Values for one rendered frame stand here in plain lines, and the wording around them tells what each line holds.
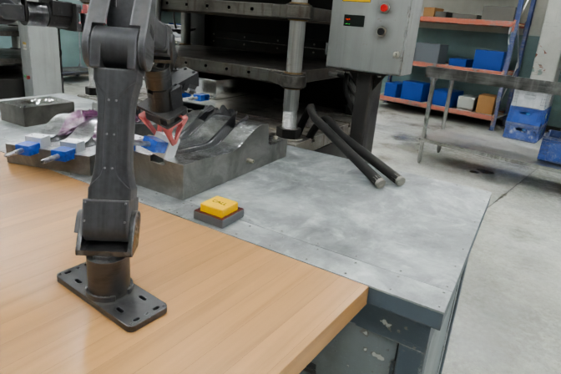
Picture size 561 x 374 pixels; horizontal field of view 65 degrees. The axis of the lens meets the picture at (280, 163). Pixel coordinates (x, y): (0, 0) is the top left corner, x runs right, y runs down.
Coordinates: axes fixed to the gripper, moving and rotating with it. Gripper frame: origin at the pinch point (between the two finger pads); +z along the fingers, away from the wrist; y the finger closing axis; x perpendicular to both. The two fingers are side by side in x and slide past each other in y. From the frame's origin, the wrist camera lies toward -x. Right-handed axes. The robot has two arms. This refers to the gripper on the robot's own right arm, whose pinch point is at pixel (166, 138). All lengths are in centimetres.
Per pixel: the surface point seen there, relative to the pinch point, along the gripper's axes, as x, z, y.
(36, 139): 13.1, 9.4, 36.0
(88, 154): 8.5, 10.2, 21.1
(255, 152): -24.7, 15.8, -9.1
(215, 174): -6.9, 11.6, -9.3
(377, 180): -36, 16, -44
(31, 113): -6, 27, 75
